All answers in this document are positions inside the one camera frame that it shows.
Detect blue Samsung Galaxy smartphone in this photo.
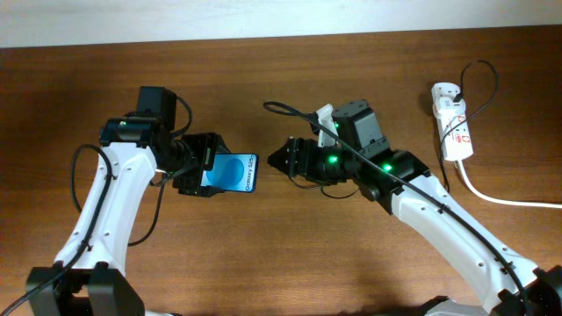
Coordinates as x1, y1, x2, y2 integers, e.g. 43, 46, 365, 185
200, 154, 259, 193

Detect black USB charging cable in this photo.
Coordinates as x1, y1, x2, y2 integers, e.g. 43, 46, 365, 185
287, 59, 501, 200

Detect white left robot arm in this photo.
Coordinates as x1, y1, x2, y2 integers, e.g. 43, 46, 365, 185
24, 86, 229, 315

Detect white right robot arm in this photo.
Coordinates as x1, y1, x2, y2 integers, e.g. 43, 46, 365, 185
263, 100, 561, 315

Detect white USB charger plug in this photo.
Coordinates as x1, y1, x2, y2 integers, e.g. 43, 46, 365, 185
433, 97, 465, 119

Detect white power strip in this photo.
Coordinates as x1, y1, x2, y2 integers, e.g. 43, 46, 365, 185
431, 83, 473, 162

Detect white power strip cord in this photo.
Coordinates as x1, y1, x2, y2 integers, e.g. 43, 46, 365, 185
454, 159, 562, 210

